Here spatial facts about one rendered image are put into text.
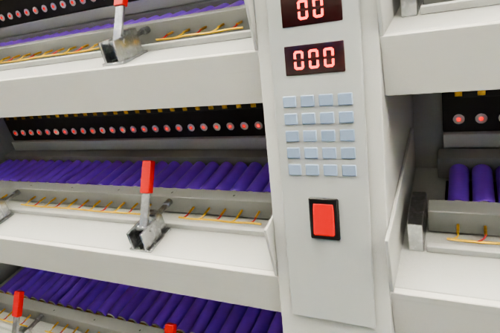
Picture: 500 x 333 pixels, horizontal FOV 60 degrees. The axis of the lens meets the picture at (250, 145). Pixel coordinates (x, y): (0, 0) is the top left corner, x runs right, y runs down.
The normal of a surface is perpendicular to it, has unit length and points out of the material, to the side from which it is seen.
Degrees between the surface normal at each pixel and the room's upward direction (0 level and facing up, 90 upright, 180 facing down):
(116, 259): 107
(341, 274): 90
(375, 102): 90
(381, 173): 90
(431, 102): 90
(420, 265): 17
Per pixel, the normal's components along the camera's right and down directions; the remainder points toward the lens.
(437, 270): -0.22, -0.88
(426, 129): -0.44, 0.19
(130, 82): -0.39, 0.47
